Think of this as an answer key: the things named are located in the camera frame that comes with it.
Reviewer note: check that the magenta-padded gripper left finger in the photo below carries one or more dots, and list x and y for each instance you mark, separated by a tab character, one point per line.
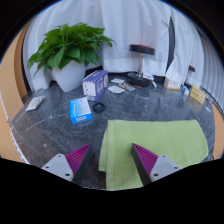
60	166

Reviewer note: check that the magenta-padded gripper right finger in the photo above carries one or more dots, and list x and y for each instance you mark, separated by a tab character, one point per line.
161	165

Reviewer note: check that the light green towel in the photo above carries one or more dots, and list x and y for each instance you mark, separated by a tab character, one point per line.
166	140

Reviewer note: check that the small black round object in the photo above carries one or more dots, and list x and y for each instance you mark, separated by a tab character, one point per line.
98	107

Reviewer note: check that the small blue and white box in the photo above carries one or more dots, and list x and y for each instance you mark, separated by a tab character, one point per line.
185	90

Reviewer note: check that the yellow table sign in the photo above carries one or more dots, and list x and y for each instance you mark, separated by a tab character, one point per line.
198	95

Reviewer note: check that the small white tube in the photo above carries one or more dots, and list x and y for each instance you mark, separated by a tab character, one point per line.
154	84

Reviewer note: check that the white and orange box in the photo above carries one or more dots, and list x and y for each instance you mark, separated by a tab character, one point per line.
172	84

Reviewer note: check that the orange pill blister pack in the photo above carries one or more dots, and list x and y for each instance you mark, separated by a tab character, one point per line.
127	86

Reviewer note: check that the purple cardboard box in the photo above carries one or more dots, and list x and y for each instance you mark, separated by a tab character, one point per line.
95	85

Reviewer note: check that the white book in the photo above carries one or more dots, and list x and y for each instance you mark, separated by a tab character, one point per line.
148	77

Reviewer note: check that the green plant in white pot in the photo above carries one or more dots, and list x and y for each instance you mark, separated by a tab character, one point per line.
68	75

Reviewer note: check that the white curtain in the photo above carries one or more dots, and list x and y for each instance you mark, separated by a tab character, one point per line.
126	26
196	50

